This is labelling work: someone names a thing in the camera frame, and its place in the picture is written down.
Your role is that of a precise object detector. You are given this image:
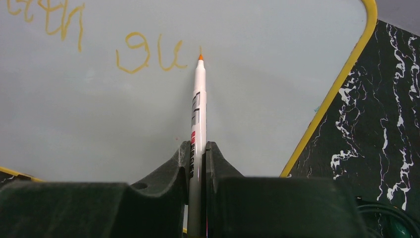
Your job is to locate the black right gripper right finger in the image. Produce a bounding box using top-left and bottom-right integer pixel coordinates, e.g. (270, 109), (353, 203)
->
(206, 142), (368, 238)

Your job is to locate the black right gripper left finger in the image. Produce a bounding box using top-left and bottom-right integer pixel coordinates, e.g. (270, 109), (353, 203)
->
(0, 141), (190, 238)

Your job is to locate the white orange marker pen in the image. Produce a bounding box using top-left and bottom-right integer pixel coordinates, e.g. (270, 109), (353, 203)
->
(187, 54), (207, 238)

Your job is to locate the yellow framed whiteboard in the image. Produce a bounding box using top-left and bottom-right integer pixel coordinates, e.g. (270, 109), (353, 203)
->
(0, 0), (377, 184)

